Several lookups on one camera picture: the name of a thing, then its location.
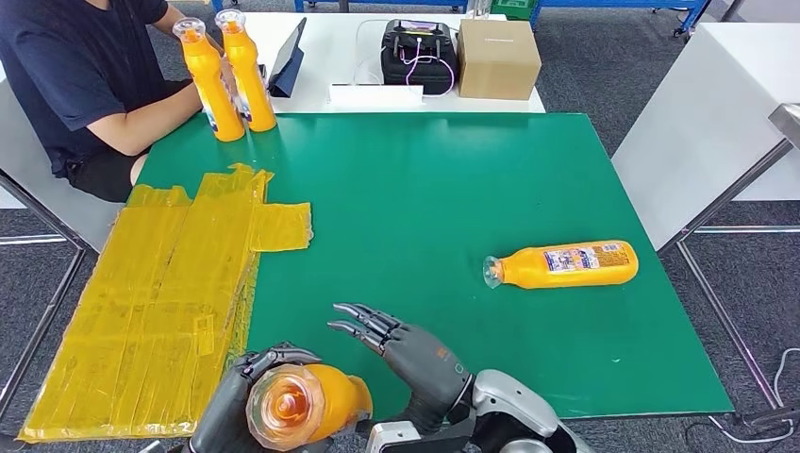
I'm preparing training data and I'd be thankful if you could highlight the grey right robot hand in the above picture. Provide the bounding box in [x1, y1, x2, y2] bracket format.
[326, 303, 475, 436]

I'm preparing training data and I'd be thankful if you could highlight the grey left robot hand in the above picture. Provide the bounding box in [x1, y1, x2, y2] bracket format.
[187, 342, 323, 453]

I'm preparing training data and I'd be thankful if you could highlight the orange detergent bottle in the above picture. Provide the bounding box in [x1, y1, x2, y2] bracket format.
[172, 16, 246, 143]
[214, 8, 278, 134]
[245, 363, 375, 453]
[482, 240, 641, 292]

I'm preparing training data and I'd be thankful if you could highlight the yellow tape patch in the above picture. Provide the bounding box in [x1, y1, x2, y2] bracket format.
[17, 163, 314, 444]

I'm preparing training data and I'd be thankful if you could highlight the green table mat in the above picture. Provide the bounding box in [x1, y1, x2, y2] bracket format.
[134, 110, 736, 421]

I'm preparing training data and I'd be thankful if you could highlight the flat white box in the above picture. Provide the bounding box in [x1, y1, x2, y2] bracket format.
[327, 84, 425, 114]

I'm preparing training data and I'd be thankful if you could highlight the black carry case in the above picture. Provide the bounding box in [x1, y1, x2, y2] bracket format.
[379, 18, 460, 96]

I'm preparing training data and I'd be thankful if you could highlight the brown cardboard box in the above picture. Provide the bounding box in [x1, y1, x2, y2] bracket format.
[457, 18, 543, 102]

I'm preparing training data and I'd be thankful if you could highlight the tablet in dark case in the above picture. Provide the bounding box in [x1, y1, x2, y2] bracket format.
[268, 16, 308, 99]

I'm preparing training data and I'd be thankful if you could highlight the white desk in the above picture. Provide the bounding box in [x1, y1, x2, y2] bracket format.
[212, 12, 547, 115]

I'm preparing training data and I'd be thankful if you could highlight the green crate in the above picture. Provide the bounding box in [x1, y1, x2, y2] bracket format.
[490, 0, 540, 21]

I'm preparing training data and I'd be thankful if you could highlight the person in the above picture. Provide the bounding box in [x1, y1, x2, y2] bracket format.
[0, 0, 239, 205]

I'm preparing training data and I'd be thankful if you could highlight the blue shelf rack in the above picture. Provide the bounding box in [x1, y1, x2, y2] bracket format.
[208, 0, 715, 40]

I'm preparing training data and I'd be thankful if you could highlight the white looped cable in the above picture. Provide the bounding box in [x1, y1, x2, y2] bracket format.
[399, 37, 458, 96]

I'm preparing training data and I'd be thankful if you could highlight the thin white cable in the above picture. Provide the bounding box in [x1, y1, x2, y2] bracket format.
[353, 18, 390, 86]

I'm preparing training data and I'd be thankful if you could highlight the white floor cable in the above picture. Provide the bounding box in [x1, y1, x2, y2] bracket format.
[687, 346, 800, 446]

